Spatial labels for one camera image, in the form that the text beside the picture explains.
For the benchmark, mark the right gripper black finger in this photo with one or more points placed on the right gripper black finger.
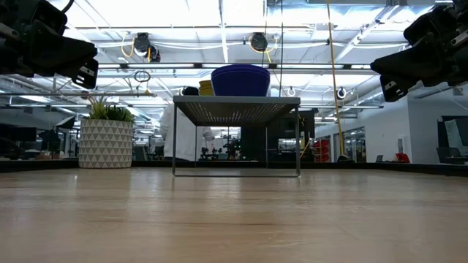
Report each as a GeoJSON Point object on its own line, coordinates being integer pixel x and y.
{"type": "Point", "coordinates": [391, 87]}
{"type": "Point", "coordinates": [413, 64]}

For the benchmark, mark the dark wall board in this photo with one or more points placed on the dark wall board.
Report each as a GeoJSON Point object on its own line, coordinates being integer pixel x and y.
{"type": "Point", "coordinates": [441, 131]}

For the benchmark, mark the person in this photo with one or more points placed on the person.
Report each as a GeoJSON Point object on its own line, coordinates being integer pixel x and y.
{"type": "Point", "coordinates": [183, 135]}

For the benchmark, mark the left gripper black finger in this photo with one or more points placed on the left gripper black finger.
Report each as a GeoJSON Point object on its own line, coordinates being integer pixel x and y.
{"type": "Point", "coordinates": [58, 58]}
{"type": "Point", "coordinates": [87, 76]}

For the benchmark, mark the small dark laptop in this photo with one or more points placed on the small dark laptop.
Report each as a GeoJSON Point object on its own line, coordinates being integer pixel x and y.
{"type": "Point", "coordinates": [379, 158]}

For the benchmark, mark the rack with red bins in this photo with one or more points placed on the rack with red bins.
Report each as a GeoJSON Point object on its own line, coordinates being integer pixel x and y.
{"type": "Point", "coordinates": [321, 151]}

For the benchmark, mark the grey perforated metal shelf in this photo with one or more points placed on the grey perforated metal shelf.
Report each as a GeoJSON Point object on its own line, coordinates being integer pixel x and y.
{"type": "Point", "coordinates": [234, 99]}

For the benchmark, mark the green plant in patterned pot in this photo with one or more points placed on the green plant in patterned pot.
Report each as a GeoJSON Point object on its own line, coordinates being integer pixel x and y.
{"type": "Point", "coordinates": [106, 146]}

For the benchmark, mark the red seat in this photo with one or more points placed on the red seat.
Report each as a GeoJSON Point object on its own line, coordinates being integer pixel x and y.
{"type": "Point", "coordinates": [401, 158]}

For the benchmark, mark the black table edge rail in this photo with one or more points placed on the black table edge rail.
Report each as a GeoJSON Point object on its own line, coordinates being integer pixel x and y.
{"type": "Point", "coordinates": [402, 168]}

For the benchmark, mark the long light bar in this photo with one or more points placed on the long light bar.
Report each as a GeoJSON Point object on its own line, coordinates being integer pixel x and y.
{"type": "Point", "coordinates": [164, 66]}

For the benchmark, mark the black cabinet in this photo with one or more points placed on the black cabinet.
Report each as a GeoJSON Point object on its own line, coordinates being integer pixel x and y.
{"type": "Point", "coordinates": [278, 135]}

